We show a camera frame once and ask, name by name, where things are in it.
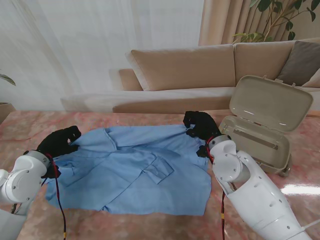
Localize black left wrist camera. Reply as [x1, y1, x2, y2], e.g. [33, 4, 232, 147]
[41, 159, 62, 180]

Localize grey sofa cushion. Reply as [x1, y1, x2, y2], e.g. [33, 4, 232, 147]
[276, 40, 320, 87]

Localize light blue shirt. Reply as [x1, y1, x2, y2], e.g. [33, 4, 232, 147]
[44, 124, 212, 216]

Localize beige curtain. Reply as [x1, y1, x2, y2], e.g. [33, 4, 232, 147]
[198, 0, 320, 47]

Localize red black right arm cable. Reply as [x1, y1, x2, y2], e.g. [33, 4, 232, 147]
[204, 136, 227, 240]

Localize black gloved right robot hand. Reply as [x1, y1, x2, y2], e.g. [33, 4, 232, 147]
[183, 110, 222, 141]

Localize potted plant with variegated leaves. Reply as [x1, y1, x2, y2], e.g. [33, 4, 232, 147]
[0, 68, 17, 125]

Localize white sheer curtain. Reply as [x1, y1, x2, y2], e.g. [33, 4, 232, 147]
[0, 0, 205, 111]

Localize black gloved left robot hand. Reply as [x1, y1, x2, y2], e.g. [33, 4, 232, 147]
[37, 126, 82, 158]

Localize cream sofa cushion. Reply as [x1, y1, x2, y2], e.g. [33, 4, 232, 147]
[301, 72, 320, 88]

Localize beige fabric sofa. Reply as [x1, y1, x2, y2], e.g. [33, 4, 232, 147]
[59, 37, 320, 115]

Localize tall green leafy plant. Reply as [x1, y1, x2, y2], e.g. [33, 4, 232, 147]
[232, 0, 317, 43]

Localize white zip tie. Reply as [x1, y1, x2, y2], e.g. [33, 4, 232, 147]
[297, 219, 316, 235]

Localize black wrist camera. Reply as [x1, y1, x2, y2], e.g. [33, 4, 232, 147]
[41, 159, 62, 180]
[196, 145, 211, 159]

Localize beige hard-shell suitcase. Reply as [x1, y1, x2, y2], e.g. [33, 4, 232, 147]
[217, 74, 314, 177]

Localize red black arm cable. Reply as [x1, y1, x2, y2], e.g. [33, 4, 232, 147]
[204, 136, 227, 240]
[41, 152, 68, 240]

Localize red black left arm cable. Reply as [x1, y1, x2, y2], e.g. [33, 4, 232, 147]
[41, 152, 68, 240]

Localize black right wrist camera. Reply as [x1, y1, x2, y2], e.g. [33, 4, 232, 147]
[196, 145, 211, 159]

